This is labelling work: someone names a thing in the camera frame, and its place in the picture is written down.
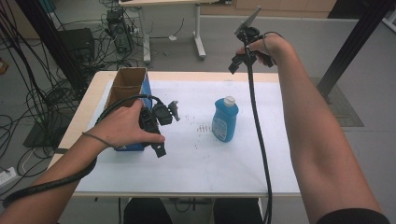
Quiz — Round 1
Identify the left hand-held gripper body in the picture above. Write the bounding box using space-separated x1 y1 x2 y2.
138 99 182 136

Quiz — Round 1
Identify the blue cardboard box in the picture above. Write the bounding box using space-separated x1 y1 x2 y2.
104 66 153 153

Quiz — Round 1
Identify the black sleeve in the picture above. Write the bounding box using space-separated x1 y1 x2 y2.
316 207 391 224

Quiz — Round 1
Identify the tangle of black floor cables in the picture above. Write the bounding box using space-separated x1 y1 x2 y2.
0 0 141 200

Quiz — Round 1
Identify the white table mat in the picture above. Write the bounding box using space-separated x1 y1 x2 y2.
74 79 302 195

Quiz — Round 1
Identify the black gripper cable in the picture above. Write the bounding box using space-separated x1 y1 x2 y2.
2 93 164 209
244 40 275 224

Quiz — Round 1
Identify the person's right hand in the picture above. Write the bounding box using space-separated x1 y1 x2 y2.
235 32 294 68

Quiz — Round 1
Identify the white desk with metal legs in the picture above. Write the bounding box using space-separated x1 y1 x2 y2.
119 0 233 64

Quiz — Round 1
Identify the person's left leg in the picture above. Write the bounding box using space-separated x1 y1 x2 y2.
123 198 173 224

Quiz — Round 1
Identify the person's leg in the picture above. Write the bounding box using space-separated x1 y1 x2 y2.
123 198 173 224
214 198 265 224

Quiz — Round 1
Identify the black metal frame post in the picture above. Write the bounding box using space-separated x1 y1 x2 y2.
14 0 87 92
317 0 396 104

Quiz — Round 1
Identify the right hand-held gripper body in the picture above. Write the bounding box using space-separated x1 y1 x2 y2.
233 5 276 68

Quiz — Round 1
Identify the person's left hand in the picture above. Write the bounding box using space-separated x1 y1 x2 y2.
85 99 166 150

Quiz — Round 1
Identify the person's right leg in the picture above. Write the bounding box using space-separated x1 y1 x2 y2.
214 198 265 224

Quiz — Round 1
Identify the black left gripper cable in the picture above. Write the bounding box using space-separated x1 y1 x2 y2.
2 93 164 209

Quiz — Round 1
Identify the white power strip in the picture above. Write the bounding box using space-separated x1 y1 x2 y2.
0 166 17 188

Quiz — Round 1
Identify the black equipment case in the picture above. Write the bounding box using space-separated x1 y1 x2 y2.
58 27 96 64

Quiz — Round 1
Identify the thin black wrist cord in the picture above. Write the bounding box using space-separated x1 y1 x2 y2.
262 31 285 58
81 132 118 149

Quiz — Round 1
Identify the light wooden table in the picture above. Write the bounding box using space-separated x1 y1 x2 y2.
48 70 302 199

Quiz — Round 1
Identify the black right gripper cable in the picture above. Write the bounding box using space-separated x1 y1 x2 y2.
244 40 275 224

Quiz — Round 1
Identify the black floor plate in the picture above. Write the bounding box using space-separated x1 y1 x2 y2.
22 119 74 148

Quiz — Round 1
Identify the blue bottle with white cap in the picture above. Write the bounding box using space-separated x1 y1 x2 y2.
211 95 240 144

